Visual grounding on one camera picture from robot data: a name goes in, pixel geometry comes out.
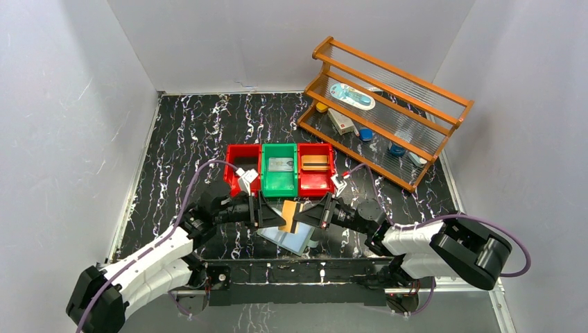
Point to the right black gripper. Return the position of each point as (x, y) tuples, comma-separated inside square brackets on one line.
[(327, 213)]

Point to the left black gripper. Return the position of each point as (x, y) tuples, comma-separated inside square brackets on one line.
[(256, 209)]

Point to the orange credit card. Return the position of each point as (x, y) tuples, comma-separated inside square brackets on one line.
[(289, 209)]

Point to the red bin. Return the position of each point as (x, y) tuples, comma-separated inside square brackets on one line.
[(230, 177), (315, 184)]

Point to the green bin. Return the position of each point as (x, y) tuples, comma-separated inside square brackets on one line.
[(279, 175)]

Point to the green card holder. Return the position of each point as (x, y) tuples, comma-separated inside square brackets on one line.
[(295, 243)]

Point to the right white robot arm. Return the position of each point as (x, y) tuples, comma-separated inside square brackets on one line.
[(453, 246)]

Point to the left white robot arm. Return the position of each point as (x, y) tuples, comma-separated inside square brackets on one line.
[(105, 297)]

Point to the orange card in bin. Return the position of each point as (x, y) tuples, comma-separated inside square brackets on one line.
[(315, 163)]

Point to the grey card in bin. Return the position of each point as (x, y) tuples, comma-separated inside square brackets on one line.
[(280, 164)]

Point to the black card in bin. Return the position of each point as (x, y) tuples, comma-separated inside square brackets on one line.
[(246, 162)]

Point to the blue round item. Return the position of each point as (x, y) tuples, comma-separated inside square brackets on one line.
[(365, 134)]

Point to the white small box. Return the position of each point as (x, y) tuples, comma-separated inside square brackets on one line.
[(342, 123)]

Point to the dark blue round container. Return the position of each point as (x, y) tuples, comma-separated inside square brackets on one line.
[(396, 150)]

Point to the yellow round item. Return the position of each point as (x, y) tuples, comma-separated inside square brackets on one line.
[(321, 107)]

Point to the light blue small item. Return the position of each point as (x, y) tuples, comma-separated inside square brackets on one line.
[(416, 160)]

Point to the orange wooden shelf rack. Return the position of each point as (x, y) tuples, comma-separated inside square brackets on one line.
[(409, 111)]

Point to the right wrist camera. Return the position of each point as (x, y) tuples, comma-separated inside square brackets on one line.
[(339, 184)]

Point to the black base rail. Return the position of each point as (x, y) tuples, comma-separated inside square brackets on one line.
[(310, 281)]

